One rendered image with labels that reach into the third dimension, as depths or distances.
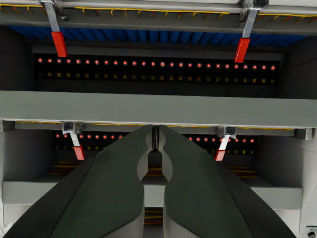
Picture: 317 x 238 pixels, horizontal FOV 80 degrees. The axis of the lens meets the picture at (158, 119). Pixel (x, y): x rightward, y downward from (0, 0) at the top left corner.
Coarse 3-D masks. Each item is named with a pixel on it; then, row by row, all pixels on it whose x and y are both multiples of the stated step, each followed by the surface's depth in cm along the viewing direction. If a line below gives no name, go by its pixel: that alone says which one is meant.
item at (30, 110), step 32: (0, 96) 30; (32, 96) 30; (64, 96) 30; (96, 96) 30; (128, 96) 30; (160, 96) 30; (192, 96) 30; (0, 128) 35; (32, 128) 38; (64, 128) 31; (96, 128) 38; (128, 128) 38; (192, 128) 38; (224, 128) 32; (256, 128) 37; (288, 128) 37
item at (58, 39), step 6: (48, 6) 25; (48, 12) 25; (54, 12) 25; (54, 18) 26; (54, 24) 26; (54, 30) 26; (54, 36) 27; (60, 36) 27; (54, 42) 27; (60, 42) 27; (60, 48) 28; (66, 48) 28; (60, 54) 28; (66, 54) 29
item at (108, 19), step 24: (0, 24) 31; (24, 24) 30; (48, 24) 30; (72, 24) 30; (96, 24) 30; (120, 24) 30; (144, 24) 30; (168, 24) 30; (192, 24) 30; (216, 24) 30; (264, 24) 30; (288, 24) 30; (312, 24) 30
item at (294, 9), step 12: (0, 0) 27; (12, 0) 27; (24, 0) 27; (36, 0) 27; (72, 0) 27; (84, 0) 27; (96, 0) 27; (108, 0) 27; (120, 0) 27; (132, 0) 27; (300, 12) 28; (312, 12) 28
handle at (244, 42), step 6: (252, 12) 25; (252, 18) 25; (246, 24) 26; (252, 24) 26; (246, 30) 26; (246, 36) 27; (240, 42) 27; (246, 42) 27; (240, 48) 28; (246, 48) 28; (240, 54) 28; (234, 60) 29; (240, 60) 29
